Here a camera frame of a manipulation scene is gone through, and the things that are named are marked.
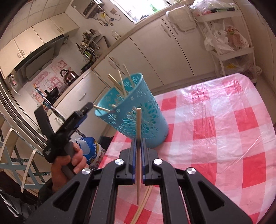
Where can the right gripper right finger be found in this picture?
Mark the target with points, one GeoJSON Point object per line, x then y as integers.
{"type": "Point", "coordinates": [186, 195]}

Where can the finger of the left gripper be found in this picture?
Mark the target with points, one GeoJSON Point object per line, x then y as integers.
{"type": "Point", "coordinates": [85, 109]}

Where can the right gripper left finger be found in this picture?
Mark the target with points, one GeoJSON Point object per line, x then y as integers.
{"type": "Point", "coordinates": [90, 197]}

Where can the teal perforated utensil basket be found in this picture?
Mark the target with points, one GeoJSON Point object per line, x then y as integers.
{"type": "Point", "coordinates": [122, 114]}

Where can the person's left hand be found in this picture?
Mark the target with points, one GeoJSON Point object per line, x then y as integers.
{"type": "Point", "coordinates": [65, 167]}

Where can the black wok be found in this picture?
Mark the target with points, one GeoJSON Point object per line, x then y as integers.
{"type": "Point", "coordinates": [53, 95]}

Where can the blue white plastic bag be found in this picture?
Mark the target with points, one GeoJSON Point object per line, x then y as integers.
{"type": "Point", "coordinates": [91, 150]}

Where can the steel kettle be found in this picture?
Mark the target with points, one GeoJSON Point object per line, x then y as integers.
{"type": "Point", "coordinates": [69, 76]}

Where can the blue cream folding shelf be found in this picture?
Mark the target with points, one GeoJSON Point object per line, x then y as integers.
{"type": "Point", "coordinates": [21, 161]}

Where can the dish drying rack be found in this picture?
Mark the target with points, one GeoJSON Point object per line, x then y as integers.
{"type": "Point", "coordinates": [92, 46]}

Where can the black range hood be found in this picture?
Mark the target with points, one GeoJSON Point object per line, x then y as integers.
{"type": "Point", "coordinates": [35, 62]}

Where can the clear plastic bottle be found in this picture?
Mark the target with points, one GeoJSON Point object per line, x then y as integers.
{"type": "Point", "coordinates": [115, 35]}

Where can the green dish soap bottle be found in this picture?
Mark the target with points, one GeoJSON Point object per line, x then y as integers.
{"type": "Point", "coordinates": [153, 8]}

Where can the white hanging trash bin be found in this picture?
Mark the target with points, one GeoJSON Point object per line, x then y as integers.
{"type": "Point", "coordinates": [182, 17]}

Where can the white rolling storage cart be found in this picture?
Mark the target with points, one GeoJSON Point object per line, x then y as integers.
{"type": "Point", "coordinates": [226, 37]}

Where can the mop handle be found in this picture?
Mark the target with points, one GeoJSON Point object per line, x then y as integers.
{"type": "Point", "coordinates": [60, 112]}

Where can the wall gas water heater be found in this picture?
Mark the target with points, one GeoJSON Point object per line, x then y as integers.
{"type": "Point", "coordinates": [91, 8]}

